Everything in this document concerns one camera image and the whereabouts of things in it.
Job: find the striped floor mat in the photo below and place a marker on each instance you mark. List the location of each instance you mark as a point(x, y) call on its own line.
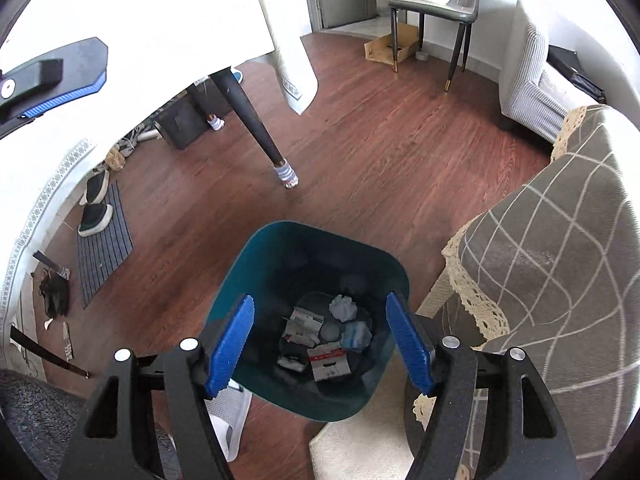
point(107, 260)

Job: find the teal plastic trash bin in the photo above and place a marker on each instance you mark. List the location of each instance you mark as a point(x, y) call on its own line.
point(260, 260)

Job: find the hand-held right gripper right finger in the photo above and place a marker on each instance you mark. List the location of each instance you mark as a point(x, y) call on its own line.
point(407, 345)

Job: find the grey dining chair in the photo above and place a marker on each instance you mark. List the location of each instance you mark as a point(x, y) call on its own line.
point(430, 7)

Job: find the small black bag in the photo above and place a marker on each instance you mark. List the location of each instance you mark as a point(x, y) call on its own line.
point(54, 295)

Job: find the red printed card packaging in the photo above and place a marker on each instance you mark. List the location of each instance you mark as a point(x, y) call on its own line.
point(327, 362)

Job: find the striped table leg sock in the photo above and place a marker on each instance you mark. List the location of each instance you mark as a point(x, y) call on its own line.
point(216, 122)
point(286, 172)

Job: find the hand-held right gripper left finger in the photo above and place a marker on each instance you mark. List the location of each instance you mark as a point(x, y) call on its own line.
point(230, 345)

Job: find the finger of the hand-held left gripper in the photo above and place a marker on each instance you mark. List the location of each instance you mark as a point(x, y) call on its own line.
point(70, 92)

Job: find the grey slipper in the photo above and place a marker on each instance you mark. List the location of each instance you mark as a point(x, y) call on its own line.
point(230, 420)

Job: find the cardboard box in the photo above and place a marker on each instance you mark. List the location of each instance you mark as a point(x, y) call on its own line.
point(385, 50)

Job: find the crumpled grey paper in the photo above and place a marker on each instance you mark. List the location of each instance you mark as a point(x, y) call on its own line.
point(342, 307)

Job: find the cream rug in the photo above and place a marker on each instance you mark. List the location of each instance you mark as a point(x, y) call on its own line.
point(360, 450)

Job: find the table with white tablecloth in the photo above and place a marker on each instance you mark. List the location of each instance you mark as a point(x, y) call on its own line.
point(175, 20)

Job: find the dark grey rug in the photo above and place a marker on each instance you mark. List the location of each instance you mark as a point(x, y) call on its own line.
point(35, 420)

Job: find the grey armchair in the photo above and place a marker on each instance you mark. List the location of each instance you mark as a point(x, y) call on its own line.
point(525, 75)

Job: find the dark shoe white sole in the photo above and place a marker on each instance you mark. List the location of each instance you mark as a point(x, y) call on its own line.
point(96, 187)
point(95, 220)

